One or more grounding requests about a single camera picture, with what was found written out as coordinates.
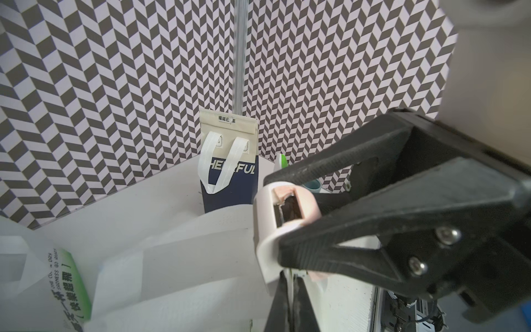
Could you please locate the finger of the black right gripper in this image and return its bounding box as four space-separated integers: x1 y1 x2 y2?
278 158 530 299
264 113 413 185

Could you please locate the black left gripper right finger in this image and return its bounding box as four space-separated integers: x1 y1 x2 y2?
293 277 320 332

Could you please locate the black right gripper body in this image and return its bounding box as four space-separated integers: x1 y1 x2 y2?
373 109 530 323

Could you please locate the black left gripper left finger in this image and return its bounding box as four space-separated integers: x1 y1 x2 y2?
264 272 290 332

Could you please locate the small pink stapler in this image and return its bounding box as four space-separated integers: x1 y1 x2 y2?
253 181 322 293

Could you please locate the green white bag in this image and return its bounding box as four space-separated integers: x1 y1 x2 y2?
274 153 288 172
0 203 378 332

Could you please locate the navy cream Cheerful bag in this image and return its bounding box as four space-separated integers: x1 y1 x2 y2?
198 109 259 213

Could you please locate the green white bag front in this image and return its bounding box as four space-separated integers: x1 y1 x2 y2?
274 153 288 172

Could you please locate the grey blue cup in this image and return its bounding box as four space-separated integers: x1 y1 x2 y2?
302 179 322 194

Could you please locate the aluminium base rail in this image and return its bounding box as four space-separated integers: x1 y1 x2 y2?
369 289 448 332

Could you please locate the aluminium corner post right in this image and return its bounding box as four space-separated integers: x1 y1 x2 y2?
232 0 249 116

